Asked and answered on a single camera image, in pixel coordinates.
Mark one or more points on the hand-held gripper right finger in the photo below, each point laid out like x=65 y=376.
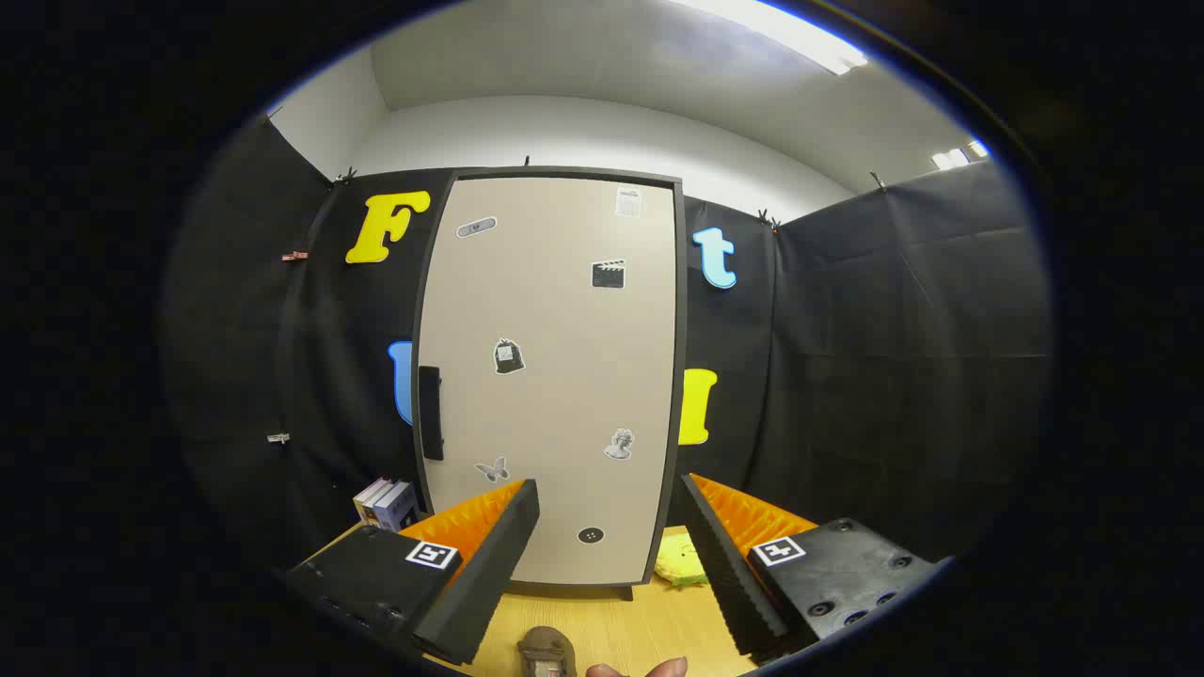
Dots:
x=729 y=564

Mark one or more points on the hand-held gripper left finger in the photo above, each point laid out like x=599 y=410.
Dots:
x=499 y=564

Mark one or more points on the brown plush slipper shoe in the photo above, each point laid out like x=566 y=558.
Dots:
x=546 y=651

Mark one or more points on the grey shoe cabinet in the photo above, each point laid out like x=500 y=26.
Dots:
x=680 y=282

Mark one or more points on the yellow plush toy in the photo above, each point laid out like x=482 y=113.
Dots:
x=679 y=564

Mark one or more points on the blue-grey book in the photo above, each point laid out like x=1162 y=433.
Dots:
x=400 y=508

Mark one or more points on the white book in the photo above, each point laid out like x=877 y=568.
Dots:
x=365 y=500

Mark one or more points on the black backdrop cloth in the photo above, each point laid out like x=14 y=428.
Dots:
x=894 y=357

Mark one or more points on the small ceiling light panel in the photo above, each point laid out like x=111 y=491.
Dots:
x=958 y=156

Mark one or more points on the long ceiling light panel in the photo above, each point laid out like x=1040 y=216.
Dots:
x=800 y=38

